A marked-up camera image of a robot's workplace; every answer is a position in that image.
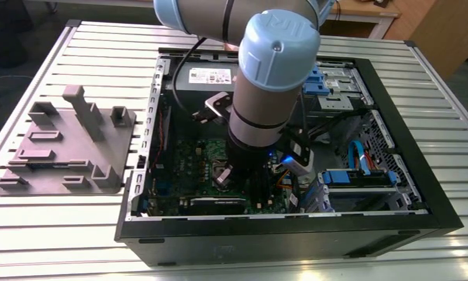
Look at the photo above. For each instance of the wooden cabinet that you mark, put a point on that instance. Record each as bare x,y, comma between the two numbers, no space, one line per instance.
444,29

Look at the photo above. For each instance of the silver optical drive cage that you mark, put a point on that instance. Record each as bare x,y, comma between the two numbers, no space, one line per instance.
335,102

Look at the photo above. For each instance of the black table corner cap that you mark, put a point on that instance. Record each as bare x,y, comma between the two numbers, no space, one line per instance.
73,23
409,44

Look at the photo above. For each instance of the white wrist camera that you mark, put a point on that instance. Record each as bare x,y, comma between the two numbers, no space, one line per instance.
300,164

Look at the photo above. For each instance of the black open PC case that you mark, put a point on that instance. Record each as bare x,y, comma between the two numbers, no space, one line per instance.
257,243

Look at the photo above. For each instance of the grey power supply unit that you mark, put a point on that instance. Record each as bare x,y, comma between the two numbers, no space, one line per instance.
208,76

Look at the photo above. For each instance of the blue rear port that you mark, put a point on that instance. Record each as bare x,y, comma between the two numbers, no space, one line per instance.
142,205

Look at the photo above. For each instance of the blue plastic drive latch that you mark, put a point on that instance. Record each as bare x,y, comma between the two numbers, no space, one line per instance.
320,87

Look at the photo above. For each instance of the silver disk bay cage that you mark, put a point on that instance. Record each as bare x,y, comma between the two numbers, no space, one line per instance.
359,191

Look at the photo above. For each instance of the black RAM slot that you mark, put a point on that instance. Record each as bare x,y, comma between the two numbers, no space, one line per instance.
256,190
264,190
260,190

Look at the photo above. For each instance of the grey parts rack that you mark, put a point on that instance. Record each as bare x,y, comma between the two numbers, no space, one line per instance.
81,152

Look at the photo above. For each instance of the black graphics card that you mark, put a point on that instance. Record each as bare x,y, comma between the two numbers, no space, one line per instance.
217,205

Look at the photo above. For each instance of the hard disk in blue carrier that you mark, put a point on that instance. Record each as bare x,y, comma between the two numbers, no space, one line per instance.
337,177

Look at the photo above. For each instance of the RAM stick in rack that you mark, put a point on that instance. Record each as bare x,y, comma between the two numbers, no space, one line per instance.
48,166

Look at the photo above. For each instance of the blue board connector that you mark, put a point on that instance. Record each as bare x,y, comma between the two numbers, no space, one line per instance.
164,188

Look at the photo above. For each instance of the green motherboard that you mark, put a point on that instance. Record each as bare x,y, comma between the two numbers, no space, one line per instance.
190,190

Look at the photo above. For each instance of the wooden desk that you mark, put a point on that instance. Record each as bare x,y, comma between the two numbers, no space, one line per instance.
359,11

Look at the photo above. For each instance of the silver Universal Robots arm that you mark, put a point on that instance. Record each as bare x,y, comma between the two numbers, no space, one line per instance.
265,87

